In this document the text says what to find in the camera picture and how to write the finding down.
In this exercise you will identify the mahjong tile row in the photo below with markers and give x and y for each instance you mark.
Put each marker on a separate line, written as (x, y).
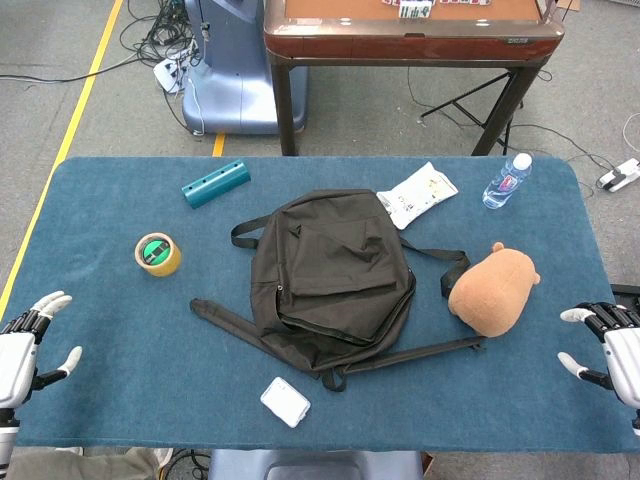
(415, 10)

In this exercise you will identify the clear plastic water bottle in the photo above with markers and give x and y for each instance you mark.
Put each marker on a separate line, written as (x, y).
(502, 187)

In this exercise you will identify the blue table cloth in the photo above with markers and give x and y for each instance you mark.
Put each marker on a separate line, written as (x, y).
(125, 325)

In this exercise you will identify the khaki cloth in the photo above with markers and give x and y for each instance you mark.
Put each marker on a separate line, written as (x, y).
(90, 465)

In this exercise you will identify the cardboard box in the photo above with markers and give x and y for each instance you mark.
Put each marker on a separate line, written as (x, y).
(570, 7)

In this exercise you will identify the white power strip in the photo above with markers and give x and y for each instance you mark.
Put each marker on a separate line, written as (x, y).
(625, 175)
(165, 72)

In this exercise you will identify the blue machine base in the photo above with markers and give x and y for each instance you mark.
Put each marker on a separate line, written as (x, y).
(230, 90)

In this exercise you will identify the white snack packet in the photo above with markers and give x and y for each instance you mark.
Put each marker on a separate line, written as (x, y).
(420, 195)

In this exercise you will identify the brown mahjong table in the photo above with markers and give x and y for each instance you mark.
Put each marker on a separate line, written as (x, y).
(410, 47)

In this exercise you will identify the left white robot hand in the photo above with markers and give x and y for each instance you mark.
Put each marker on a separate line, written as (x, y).
(17, 350)

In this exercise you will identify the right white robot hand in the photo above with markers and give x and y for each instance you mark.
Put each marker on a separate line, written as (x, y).
(622, 355)

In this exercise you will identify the brown plush toy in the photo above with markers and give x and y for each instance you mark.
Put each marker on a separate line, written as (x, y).
(490, 295)

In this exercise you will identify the yellow tape roll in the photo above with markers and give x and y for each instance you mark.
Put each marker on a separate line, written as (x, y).
(170, 265)

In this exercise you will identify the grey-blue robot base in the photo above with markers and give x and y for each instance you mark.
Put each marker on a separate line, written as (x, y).
(315, 467)

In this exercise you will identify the black fabric backpack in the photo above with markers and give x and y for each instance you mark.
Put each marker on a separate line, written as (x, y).
(325, 260)

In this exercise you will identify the white plastic box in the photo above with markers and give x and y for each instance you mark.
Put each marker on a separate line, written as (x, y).
(285, 402)

